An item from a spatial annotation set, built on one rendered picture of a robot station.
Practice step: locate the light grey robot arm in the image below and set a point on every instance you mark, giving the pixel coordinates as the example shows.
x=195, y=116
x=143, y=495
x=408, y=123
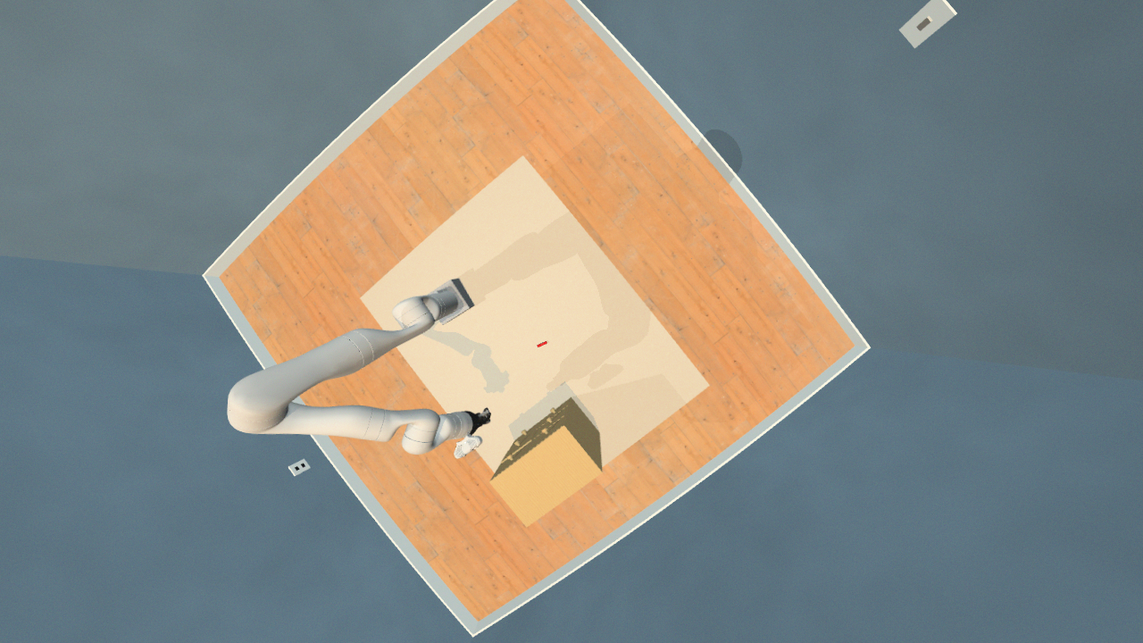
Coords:
x=261, y=403

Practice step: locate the brown chest of drawers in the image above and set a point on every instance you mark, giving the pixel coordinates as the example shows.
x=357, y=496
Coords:
x=553, y=470

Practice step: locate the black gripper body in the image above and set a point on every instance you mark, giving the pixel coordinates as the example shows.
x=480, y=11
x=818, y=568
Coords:
x=475, y=418

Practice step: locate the tan wooden drawer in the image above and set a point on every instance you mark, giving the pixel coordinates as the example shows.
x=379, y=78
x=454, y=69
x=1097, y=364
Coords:
x=512, y=459
x=525, y=434
x=551, y=421
x=548, y=432
x=519, y=445
x=555, y=411

